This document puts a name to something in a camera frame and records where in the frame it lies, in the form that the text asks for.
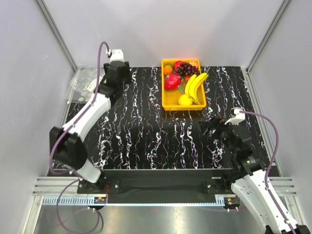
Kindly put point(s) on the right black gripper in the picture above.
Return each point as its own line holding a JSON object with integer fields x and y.
{"x": 218, "y": 123}

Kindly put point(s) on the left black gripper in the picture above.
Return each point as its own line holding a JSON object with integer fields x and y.
{"x": 127, "y": 79}

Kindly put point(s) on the clear bag teal zipper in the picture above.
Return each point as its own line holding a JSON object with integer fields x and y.
{"x": 84, "y": 81}

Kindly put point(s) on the yellow lemon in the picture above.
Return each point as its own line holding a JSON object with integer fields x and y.
{"x": 185, "y": 100}

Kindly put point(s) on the yellow banana bunch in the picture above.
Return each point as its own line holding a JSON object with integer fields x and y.
{"x": 193, "y": 84}

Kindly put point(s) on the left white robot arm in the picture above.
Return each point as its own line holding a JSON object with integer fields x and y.
{"x": 67, "y": 143}

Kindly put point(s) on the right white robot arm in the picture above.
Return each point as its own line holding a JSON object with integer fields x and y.
{"x": 248, "y": 179}

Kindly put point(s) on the orange mandarin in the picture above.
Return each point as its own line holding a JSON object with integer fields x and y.
{"x": 167, "y": 70}

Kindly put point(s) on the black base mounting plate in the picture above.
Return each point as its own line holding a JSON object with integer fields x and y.
{"x": 124, "y": 181}

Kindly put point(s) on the red dragon fruit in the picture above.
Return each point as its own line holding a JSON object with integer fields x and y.
{"x": 172, "y": 81}

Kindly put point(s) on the yellow plastic fruit tray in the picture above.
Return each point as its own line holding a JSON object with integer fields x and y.
{"x": 170, "y": 97}

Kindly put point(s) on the red apple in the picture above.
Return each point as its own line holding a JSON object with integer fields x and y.
{"x": 177, "y": 64}

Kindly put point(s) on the black marble table mat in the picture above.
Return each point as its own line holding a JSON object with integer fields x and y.
{"x": 137, "y": 133}

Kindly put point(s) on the purple grape bunch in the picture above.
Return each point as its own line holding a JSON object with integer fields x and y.
{"x": 185, "y": 69}

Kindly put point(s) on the peach fruit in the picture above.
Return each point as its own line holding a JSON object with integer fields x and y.
{"x": 194, "y": 63}

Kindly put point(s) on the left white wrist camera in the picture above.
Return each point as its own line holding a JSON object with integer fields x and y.
{"x": 115, "y": 55}

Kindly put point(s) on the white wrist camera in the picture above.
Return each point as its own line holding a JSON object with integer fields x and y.
{"x": 115, "y": 55}
{"x": 237, "y": 116}

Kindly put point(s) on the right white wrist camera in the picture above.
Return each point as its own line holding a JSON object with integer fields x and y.
{"x": 237, "y": 116}

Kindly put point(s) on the aluminium frame rail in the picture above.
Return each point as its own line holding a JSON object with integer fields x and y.
{"x": 133, "y": 192}

